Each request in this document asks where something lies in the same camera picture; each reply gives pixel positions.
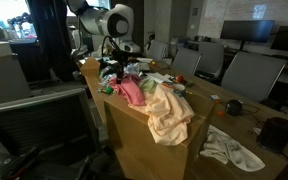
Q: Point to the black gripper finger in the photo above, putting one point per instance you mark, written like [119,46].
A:
[119,80]

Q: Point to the left black monitor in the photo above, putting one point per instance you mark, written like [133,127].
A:
[248,30]

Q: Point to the white paper stack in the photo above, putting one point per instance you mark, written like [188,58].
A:
[158,77]

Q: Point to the red ball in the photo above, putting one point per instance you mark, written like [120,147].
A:
[180,79]

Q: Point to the white cloth on table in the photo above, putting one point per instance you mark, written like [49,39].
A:
[224,148]

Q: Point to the clear plastic bag pile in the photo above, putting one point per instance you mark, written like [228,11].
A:
[110,71]

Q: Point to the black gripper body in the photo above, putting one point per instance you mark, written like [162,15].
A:
[122,58]

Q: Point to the black round ball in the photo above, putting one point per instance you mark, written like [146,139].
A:
[234,107]

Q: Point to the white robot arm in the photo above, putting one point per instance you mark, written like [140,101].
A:
[116,24]

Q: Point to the grey office chair foreground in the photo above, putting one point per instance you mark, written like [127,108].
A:
[49,137]

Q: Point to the grey chair behind table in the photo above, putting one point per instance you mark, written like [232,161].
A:
[252,75]

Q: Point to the peach printed shirt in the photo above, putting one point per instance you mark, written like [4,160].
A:
[169,115]

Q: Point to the pink and orange shirt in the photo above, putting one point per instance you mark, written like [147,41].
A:
[128,89]

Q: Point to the green plastic toy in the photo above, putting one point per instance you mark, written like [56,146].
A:
[109,90]

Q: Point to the light green towel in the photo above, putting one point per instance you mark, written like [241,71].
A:
[147,85]

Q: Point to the brown cardboard box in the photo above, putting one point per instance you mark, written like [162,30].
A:
[139,156]

